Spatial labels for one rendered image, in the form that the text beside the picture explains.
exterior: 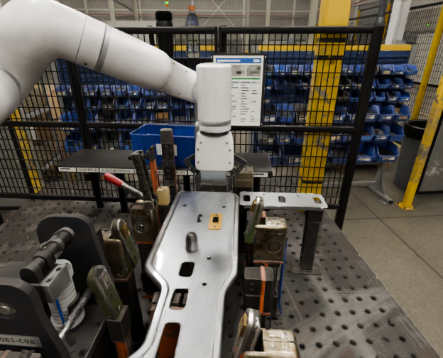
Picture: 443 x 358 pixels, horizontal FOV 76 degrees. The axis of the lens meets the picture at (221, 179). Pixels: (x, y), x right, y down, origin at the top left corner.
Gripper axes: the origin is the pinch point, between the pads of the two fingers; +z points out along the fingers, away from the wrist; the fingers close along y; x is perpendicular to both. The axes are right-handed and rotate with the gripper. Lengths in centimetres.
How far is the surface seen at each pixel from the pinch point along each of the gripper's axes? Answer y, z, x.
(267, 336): 12.0, 7.8, -39.9
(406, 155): 189, 73, 236
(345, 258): 51, 43, 23
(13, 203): -195, 92, 138
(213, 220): -0.6, 11.4, -0.9
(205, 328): 1.2, 12.3, -35.7
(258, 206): 11.8, 2.3, -7.4
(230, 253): 5.0, 12.3, -14.1
